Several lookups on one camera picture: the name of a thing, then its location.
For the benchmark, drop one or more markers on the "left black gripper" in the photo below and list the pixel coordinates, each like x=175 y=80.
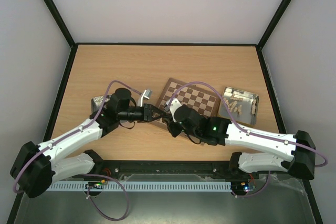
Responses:
x=147 y=115

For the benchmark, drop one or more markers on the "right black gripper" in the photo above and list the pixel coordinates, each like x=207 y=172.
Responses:
x=171 y=126

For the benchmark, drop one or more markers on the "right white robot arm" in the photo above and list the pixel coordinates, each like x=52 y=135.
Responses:
x=290 y=153

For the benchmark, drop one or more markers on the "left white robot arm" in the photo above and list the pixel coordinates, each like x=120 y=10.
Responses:
x=98 y=125

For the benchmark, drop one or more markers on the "wooden chess board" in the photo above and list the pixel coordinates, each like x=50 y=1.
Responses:
x=203 y=101

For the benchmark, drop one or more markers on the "gold tin tray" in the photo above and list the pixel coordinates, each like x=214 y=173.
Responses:
x=245 y=118

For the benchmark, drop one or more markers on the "pink tin tray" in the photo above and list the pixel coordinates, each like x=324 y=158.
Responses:
x=96 y=103

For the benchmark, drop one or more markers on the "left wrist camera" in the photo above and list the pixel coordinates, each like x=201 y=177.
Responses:
x=144 y=96

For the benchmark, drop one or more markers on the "light blue cable duct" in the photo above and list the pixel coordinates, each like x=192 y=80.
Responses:
x=142 y=186

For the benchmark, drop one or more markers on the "black frame rail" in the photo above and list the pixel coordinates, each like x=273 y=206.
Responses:
x=162 y=167

